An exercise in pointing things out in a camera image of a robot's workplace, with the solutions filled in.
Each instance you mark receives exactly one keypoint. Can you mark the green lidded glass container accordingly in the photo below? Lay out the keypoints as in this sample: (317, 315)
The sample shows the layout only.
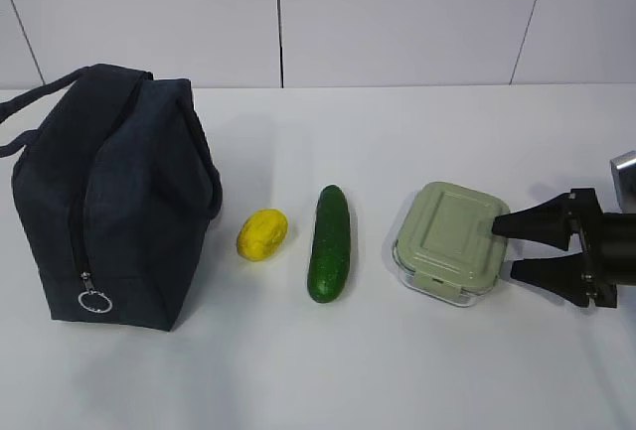
(442, 245)

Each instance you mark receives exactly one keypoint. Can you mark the green cucumber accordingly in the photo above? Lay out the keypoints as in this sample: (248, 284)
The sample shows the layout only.
(329, 262)

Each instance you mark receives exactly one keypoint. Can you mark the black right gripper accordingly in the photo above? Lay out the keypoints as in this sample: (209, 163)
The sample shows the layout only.
(607, 241)

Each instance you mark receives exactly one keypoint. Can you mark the dark blue lunch bag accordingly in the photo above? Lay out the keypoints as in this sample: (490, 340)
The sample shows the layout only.
(115, 191)

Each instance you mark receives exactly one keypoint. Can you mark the yellow lemon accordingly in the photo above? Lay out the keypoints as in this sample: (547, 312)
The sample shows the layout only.
(262, 234)

